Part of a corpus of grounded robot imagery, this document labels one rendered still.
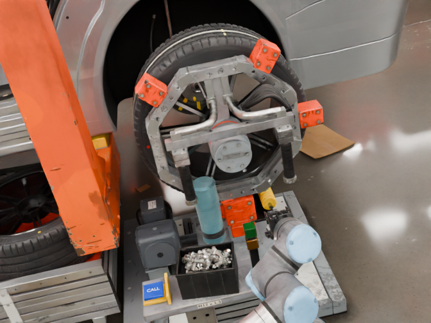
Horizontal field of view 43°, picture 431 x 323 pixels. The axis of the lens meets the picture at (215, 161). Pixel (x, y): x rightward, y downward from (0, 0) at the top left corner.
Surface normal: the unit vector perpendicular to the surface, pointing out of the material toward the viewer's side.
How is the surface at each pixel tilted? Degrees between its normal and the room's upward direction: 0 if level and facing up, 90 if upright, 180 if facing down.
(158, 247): 90
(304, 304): 76
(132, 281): 0
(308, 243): 62
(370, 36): 90
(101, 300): 90
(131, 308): 0
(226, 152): 90
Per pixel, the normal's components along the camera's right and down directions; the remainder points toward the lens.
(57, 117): 0.14, 0.50
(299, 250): 0.19, 0.00
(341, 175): -0.17, -0.84
